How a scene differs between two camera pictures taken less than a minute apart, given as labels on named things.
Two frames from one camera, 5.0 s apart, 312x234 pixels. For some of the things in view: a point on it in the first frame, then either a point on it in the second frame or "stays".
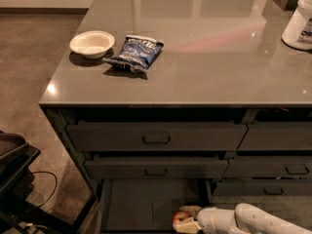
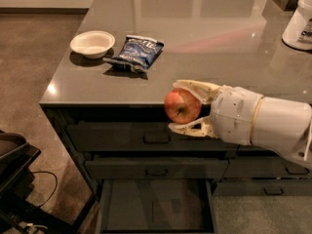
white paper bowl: (94, 44) stays
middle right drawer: (288, 167) stays
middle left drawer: (156, 168) stays
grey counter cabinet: (175, 98) stays
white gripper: (206, 219) to (234, 115)
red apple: (178, 216) to (181, 106)
